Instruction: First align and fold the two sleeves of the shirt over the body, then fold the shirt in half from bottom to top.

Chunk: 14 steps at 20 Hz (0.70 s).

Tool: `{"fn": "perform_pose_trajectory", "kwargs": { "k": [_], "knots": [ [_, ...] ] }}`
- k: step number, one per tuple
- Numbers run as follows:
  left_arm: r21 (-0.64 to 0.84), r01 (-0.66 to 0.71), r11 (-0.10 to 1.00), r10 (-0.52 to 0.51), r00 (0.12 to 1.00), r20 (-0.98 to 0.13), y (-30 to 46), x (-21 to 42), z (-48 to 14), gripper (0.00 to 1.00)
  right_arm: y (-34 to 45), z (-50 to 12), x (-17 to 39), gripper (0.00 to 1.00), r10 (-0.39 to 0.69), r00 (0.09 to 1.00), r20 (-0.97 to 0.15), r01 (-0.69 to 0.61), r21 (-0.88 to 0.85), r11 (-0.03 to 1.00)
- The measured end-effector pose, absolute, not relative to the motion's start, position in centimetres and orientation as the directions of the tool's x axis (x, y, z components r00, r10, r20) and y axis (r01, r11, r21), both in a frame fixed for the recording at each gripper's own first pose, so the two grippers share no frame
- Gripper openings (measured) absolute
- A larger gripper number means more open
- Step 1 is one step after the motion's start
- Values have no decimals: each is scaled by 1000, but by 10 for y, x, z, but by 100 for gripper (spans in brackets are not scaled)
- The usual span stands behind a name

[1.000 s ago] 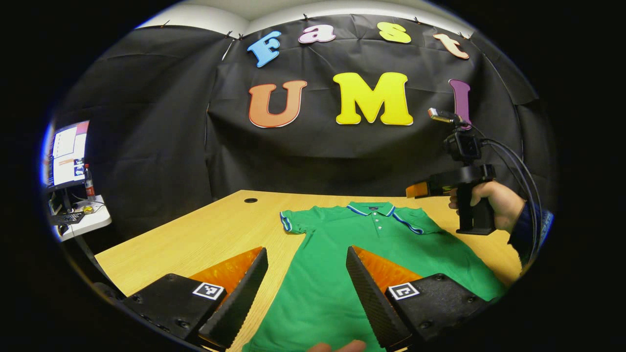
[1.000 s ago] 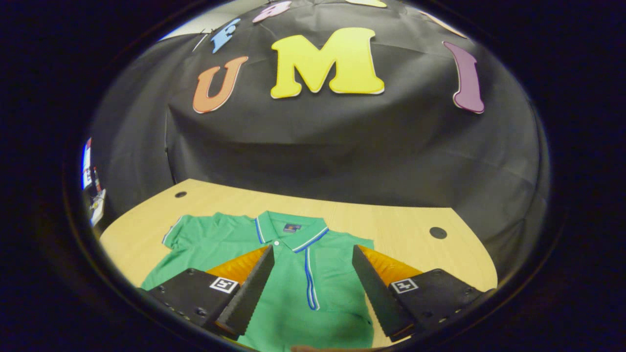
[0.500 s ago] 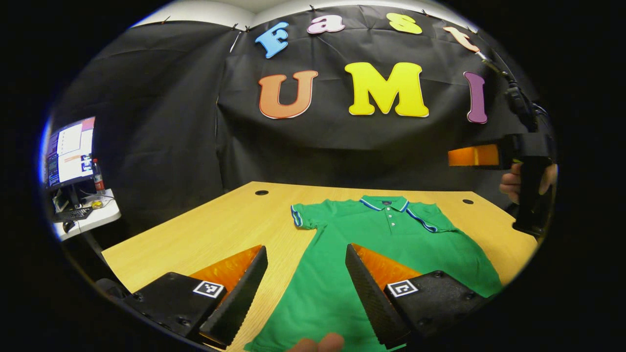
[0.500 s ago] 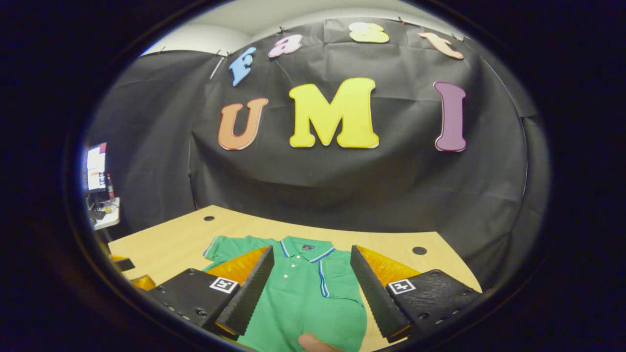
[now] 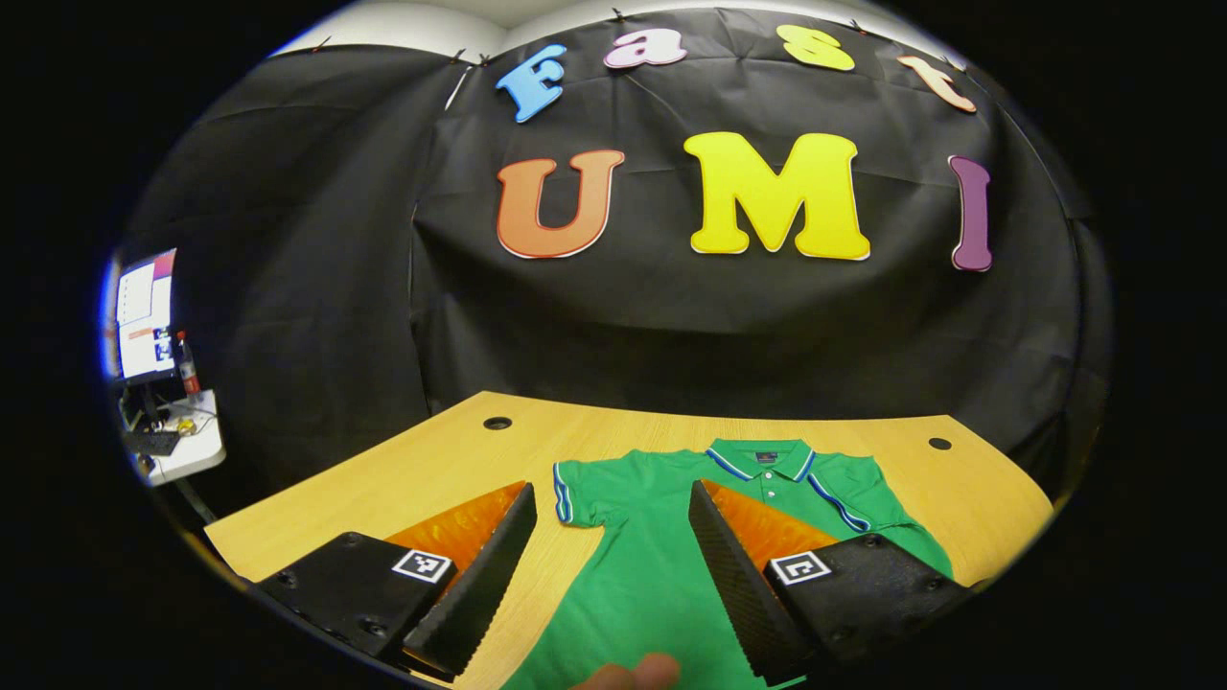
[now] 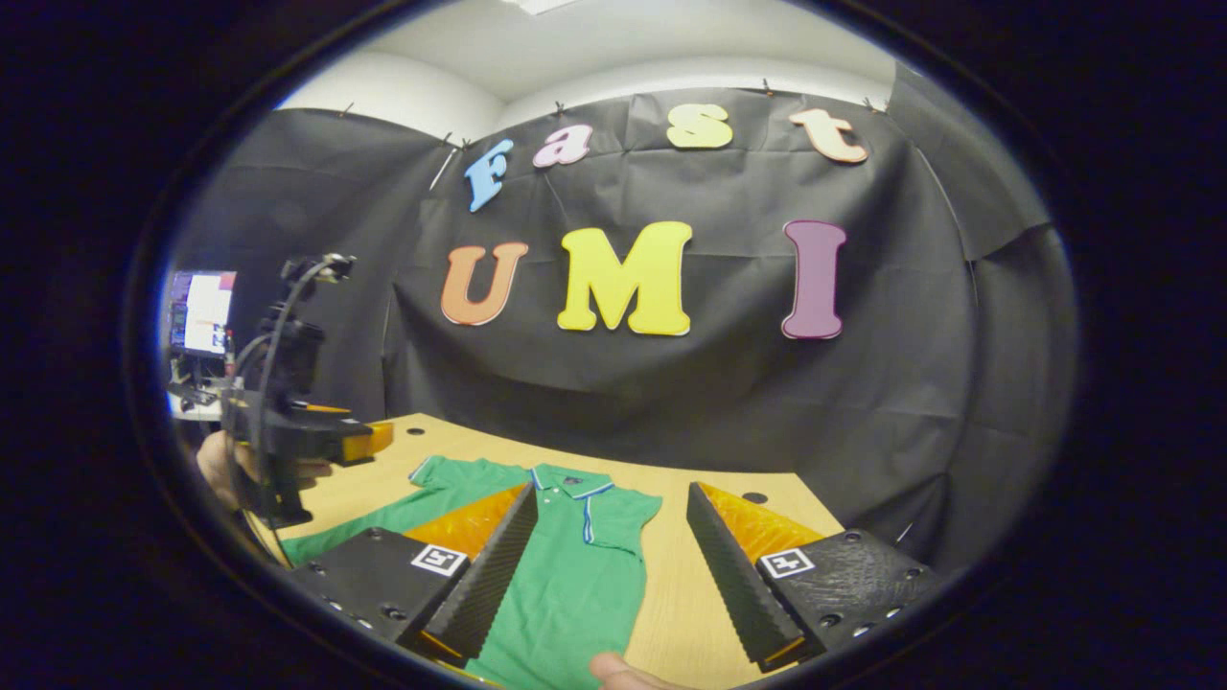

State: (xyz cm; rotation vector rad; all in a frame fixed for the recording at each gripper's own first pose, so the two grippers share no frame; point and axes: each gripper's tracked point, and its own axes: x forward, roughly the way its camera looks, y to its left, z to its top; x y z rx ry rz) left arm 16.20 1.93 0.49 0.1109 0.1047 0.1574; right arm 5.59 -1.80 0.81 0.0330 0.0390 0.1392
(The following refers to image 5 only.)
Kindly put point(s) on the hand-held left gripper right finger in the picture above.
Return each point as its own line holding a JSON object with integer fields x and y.
{"x": 733, "y": 575}

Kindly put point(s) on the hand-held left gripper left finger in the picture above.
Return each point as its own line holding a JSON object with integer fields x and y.
{"x": 479, "y": 585}

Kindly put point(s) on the green T-shirt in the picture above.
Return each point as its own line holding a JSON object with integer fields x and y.
{"x": 652, "y": 575}

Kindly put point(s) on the black backdrop cloth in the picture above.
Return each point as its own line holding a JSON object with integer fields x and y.
{"x": 671, "y": 326}

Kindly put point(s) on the white side desk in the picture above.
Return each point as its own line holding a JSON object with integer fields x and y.
{"x": 196, "y": 446}

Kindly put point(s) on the black keyboard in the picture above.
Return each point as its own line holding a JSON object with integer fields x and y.
{"x": 151, "y": 442}

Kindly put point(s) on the red capped bottle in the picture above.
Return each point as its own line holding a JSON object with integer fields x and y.
{"x": 189, "y": 369}

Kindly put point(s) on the computer monitor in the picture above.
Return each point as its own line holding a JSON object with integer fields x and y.
{"x": 146, "y": 316}

